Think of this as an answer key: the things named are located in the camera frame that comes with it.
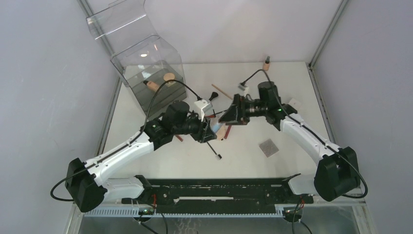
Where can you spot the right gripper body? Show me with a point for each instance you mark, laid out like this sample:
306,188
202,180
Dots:
254,108

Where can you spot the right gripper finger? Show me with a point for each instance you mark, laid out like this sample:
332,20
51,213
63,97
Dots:
238,101
234,115

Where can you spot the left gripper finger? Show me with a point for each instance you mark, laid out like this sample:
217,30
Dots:
204,135
206,125

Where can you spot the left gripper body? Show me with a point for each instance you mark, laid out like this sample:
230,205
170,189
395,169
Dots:
191,125

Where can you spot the round beige powder puff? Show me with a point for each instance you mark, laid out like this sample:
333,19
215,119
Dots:
220,134

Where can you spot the white cube container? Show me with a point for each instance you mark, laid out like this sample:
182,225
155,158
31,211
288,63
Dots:
295,104

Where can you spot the small foundation bottle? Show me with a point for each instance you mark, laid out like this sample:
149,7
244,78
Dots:
266,64

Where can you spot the clear acrylic organizer box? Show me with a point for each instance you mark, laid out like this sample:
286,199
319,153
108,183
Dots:
138,53

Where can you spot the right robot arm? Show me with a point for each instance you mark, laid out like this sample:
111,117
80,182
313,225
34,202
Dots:
337,168

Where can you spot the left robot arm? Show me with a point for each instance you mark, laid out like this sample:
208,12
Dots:
89,182

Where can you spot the red lip gloss tube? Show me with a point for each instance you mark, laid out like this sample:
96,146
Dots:
227,132

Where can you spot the black powder brush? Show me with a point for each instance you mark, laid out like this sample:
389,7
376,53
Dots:
213,96

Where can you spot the black brow brush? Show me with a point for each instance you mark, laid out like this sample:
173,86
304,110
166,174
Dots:
218,156

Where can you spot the wooden stick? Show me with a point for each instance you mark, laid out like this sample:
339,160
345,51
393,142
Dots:
222,91

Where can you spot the grey square sponge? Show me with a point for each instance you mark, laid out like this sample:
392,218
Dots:
268,147

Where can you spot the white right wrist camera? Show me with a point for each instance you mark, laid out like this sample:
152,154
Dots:
244,88

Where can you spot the black mounting rail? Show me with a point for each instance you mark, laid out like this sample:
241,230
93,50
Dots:
218,196

